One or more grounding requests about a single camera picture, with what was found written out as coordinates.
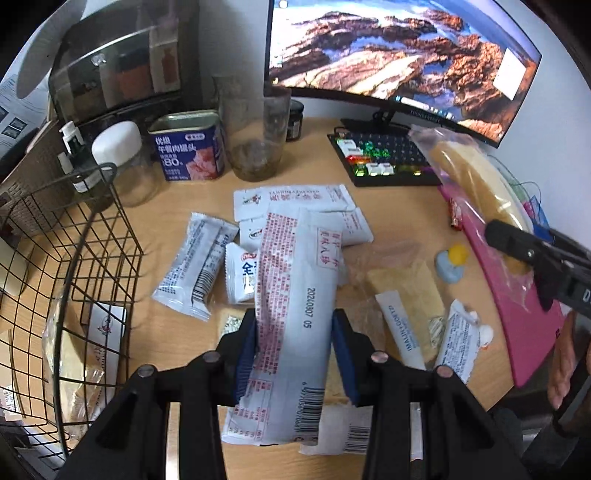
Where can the white barcode packet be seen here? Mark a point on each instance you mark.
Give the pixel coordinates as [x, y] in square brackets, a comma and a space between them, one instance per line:
[346, 431]

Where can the clear glass tumbler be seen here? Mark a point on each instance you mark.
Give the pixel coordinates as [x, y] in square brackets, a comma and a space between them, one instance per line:
[251, 138]

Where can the glass jar with white lid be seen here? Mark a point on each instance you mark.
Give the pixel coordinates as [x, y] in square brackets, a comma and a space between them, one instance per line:
[117, 143]

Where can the crumpled small white packet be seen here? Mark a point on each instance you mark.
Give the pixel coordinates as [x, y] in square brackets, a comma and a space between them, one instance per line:
[457, 341]

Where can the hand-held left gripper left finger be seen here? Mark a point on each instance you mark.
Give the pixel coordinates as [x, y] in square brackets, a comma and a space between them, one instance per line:
[245, 355]

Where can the spice rack with clear cover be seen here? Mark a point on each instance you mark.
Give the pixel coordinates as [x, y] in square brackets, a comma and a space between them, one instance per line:
[120, 60]

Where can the person's right hand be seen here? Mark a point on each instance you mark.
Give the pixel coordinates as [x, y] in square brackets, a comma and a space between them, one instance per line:
[563, 360]

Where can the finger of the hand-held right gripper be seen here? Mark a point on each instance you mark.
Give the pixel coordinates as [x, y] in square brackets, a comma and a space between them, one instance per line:
[575, 251]
[512, 240]

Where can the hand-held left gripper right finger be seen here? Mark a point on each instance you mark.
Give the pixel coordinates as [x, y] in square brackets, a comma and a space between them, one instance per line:
[344, 360]

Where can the brown woven box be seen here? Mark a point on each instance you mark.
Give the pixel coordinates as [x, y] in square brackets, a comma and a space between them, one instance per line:
[44, 184]

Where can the white tube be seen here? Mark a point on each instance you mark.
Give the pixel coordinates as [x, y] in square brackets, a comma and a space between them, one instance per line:
[401, 330]

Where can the white pump bottle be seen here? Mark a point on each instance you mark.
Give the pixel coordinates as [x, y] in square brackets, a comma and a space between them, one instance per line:
[74, 147]

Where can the white blue-print packet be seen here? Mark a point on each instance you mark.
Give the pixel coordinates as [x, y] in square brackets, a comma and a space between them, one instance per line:
[240, 277]

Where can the blue luncheon meat can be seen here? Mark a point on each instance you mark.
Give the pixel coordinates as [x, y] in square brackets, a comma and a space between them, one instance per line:
[189, 147]

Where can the blue and yellow duck toy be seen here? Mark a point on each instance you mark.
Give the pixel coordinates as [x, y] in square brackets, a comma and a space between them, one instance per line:
[450, 265]

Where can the curved computer monitor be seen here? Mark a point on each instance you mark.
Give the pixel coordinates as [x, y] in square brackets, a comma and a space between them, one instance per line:
[392, 50]

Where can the white card with red logo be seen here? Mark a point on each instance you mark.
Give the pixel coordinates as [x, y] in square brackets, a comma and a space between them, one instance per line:
[108, 325]

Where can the white grey striped packet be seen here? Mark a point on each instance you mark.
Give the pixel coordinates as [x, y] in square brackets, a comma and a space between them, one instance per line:
[194, 267]

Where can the long white red-print packet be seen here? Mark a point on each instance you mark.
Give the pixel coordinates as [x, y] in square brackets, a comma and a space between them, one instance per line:
[358, 226]
[291, 300]
[295, 196]

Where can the small dark jar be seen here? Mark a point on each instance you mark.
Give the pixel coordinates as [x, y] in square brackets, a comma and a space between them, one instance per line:
[294, 120]

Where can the white printed sheet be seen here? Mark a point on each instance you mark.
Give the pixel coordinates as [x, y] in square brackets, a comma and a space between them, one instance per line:
[18, 115]

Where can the pink desk mat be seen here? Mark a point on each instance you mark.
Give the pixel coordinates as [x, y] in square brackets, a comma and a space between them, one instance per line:
[521, 327]

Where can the black backlit keyboard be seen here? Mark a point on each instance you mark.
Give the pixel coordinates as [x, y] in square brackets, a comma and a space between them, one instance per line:
[392, 159]

